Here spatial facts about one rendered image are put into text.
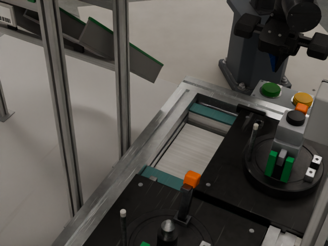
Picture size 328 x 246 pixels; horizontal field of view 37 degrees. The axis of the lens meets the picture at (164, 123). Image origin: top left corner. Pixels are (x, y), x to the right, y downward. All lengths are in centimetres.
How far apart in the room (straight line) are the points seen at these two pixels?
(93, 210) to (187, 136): 28
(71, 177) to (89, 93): 42
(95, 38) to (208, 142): 34
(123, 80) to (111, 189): 19
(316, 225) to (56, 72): 42
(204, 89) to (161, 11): 53
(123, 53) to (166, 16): 69
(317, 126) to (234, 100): 41
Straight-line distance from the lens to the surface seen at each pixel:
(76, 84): 123
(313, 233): 74
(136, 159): 89
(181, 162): 95
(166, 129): 95
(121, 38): 81
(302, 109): 86
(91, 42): 81
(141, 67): 95
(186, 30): 144
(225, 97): 104
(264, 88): 106
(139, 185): 84
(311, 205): 86
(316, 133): 65
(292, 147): 82
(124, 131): 94
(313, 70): 135
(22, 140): 110
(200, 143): 99
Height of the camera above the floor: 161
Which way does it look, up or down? 42 degrees down
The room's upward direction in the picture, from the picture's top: 3 degrees clockwise
